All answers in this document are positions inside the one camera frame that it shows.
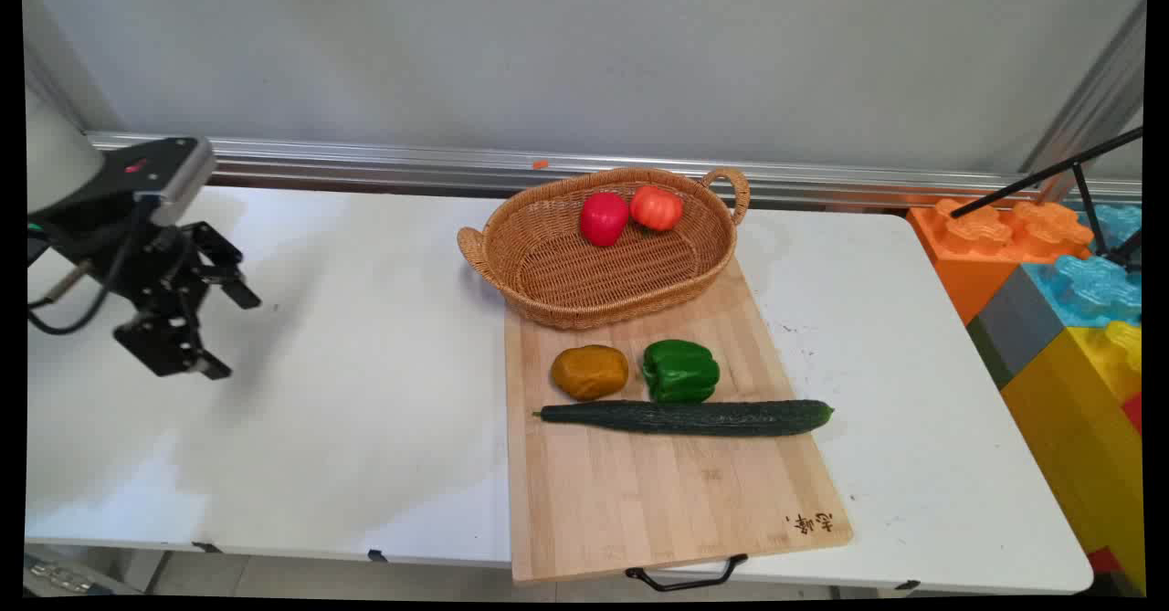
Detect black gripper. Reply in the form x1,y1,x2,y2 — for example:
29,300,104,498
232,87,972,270
53,195,262,382

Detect dark green cucumber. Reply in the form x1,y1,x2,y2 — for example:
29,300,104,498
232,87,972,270
532,398,836,437

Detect woven wicker basket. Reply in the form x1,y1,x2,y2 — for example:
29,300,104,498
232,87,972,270
457,166,752,332

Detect brown potato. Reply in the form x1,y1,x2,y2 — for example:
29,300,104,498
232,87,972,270
550,344,630,402

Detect red bell pepper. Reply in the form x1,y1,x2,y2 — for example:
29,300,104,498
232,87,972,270
578,192,631,248

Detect orange-red tomato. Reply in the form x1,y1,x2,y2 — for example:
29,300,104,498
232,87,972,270
629,185,685,232

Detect green bell pepper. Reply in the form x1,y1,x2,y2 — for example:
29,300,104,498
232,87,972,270
641,339,721,405

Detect bamboo cutting board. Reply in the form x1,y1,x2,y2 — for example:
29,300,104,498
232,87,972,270
503,255,855,586

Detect orange giant toy brick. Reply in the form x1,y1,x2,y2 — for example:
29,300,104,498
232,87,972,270
906,196,1097,326

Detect grey giant toy brick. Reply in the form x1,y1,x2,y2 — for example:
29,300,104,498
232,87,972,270
965,264,1066,390

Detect black tripod rods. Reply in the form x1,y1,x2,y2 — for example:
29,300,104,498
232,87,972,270
949,126,1145,271

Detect yellow giant toy brick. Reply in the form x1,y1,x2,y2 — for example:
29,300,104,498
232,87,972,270
999,319,1147,594

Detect blue giant toy brick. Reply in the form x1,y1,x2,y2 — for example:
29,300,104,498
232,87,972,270
1021,202,1144,330

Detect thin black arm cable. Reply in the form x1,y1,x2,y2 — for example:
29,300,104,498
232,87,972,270
26,223,147,336

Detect horizontal aluminium rail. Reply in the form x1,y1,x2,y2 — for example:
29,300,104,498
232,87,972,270
87,131,1144,207

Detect grey metal table bracket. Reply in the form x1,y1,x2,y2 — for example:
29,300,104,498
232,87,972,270
25,553,138,599

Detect slanted aluminium frame post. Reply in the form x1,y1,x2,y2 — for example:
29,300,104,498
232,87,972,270
1017,0,1148,203

